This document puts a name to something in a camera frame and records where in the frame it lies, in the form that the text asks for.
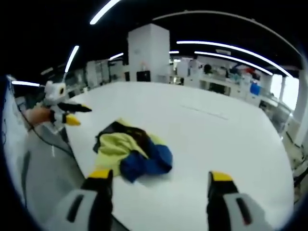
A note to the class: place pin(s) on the yellow blue black garment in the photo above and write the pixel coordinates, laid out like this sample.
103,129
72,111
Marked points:
115,149

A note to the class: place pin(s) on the black box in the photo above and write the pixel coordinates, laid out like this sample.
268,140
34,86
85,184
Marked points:
143,76

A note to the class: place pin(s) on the white square pillar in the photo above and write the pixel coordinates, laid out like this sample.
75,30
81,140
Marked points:
149,53

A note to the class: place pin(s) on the blue container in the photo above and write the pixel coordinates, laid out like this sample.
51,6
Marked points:
255,88

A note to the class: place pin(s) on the white round column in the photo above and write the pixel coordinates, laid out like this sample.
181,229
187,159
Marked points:
302,108

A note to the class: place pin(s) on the cluttered white workbench shelving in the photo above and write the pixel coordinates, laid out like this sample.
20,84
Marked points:
216,79

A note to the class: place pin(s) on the short ceiling light strip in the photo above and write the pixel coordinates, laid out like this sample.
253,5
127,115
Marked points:
116,56
25,83

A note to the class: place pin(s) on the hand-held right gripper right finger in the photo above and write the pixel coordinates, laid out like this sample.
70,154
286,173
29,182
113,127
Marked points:
231,209

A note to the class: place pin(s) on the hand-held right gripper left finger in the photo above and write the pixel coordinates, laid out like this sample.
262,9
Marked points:
79,209

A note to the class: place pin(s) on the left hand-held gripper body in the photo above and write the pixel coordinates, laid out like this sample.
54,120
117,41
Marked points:
53,93

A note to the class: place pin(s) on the long ceiling light strip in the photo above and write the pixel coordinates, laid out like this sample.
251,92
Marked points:
233,60
103,12
71,57
231,49

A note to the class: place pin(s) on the person's left hand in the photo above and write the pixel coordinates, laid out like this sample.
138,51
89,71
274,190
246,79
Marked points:
38,116

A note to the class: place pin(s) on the grey cabinet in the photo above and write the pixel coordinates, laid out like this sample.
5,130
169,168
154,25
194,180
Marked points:
97,73

